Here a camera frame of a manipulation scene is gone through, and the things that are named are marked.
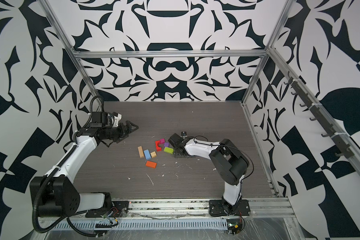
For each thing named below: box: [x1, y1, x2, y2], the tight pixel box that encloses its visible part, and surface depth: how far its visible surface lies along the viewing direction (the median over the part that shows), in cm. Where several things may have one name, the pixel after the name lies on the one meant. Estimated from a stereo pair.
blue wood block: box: [143, 149, 152, 160], surface depth 93 cm
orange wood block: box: [146, 160, 157, 169], surface depth 91 cm
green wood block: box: [163, 147, 174, 154], surface depth 96 cm
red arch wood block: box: [154, 140, 162, 152], surface depth 96 cm
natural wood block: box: [137, 145, 145, 159], surface depth 95 cm
